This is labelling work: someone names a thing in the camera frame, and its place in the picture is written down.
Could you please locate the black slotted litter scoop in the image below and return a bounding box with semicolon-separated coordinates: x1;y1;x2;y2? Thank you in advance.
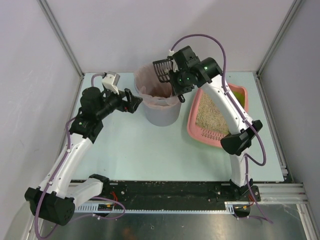
152;58;186;103

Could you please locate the pink green litter box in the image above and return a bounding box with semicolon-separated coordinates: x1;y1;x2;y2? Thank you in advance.
186;83;249;148

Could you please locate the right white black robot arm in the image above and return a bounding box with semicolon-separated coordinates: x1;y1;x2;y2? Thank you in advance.
168;46;263;194

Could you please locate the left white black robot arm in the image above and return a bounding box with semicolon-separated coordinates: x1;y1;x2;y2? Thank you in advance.
24;87;143;226

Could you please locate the beige cat litter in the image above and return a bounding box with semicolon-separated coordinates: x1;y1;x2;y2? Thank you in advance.
195;92;229;135

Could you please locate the pink plastic bin liner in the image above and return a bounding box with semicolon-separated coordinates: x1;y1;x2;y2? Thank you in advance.
133;63;180;109

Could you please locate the grey trash bucket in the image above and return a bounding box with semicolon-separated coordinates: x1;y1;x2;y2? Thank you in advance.
136;84;183;128

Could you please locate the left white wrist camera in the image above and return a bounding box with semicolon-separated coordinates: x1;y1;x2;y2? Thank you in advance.
102;71;120;95

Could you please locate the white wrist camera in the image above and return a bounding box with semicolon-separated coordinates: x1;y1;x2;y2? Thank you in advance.
102;71;120;95
167;50;179;73

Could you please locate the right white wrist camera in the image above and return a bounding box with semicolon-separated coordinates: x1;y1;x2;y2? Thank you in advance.
167;50;179;73

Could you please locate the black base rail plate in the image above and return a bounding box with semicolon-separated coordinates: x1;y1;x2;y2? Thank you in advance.
82;179;253;217

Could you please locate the aluminium frame rail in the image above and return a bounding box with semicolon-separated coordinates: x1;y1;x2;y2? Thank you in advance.
75;181;308;214

